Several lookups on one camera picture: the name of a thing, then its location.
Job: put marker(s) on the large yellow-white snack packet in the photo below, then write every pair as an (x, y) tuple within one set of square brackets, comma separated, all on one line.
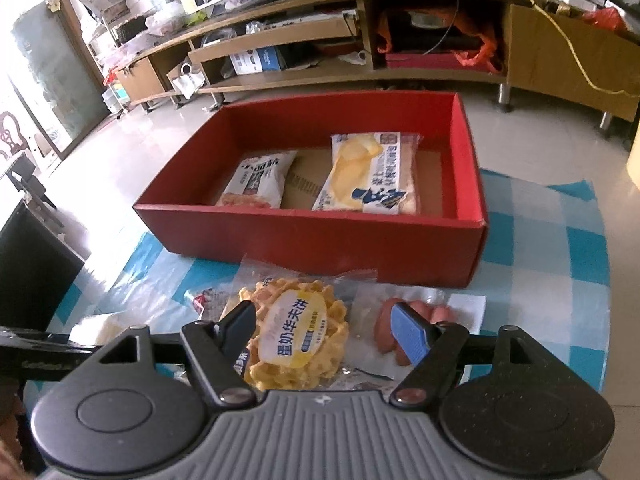
[(372, 170)]

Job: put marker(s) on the white storage rack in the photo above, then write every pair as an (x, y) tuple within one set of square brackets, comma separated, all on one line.
[(117, 20)]

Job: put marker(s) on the red plastic bag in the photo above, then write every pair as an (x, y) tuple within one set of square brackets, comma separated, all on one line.
[(607, 20)]

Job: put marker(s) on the white packet with waffle print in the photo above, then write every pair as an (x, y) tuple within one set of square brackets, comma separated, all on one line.
[(257, 180)]

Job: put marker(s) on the silver snack packet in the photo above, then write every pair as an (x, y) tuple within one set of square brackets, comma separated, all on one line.
[(205, 300)]

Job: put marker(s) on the pale cream packet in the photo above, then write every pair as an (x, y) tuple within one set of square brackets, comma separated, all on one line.
[(97, 327)]

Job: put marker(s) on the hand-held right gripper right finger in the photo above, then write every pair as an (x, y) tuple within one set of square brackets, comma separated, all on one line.
[(407, 332)]

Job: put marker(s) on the clear sausage packet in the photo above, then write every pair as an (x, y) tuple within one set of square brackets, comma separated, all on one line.
[(385, 320)]

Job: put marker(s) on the white plastic bag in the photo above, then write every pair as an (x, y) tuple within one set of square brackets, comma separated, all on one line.
[(187, 82)]

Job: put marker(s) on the blue white box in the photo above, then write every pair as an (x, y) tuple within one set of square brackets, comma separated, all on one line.
[(257, 60)]

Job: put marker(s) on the flat red box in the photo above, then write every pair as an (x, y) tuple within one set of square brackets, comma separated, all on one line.
[(430, 60)]

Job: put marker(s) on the orange plastic bag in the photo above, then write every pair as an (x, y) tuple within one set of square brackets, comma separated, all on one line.
[(482, 50)]

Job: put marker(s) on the dark chair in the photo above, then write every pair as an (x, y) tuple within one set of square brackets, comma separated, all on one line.
[(35, 190)]

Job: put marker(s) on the wooden TV cabinet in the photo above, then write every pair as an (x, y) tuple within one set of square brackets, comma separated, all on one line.
[(540, 45)]

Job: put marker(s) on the blue white checkered tablecloth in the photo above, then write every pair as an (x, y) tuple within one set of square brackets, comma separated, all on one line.
[(530, 280)]

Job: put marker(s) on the long cardboard box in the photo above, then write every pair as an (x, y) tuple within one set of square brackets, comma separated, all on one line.
[(300, 25)]

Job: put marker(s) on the wooden chair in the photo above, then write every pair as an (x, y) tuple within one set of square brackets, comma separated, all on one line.
[(11, 135)]

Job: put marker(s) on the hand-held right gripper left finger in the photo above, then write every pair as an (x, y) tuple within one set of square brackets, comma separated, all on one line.
[(239, 322)]

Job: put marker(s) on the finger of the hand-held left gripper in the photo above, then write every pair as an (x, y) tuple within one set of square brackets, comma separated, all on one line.
[(45, 340)]

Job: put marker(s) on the clear waffle packet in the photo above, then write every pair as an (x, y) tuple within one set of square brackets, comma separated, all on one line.
[(295, 340)]

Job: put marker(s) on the red cardboard box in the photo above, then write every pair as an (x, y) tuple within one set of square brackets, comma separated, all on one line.
[(345, 250)]

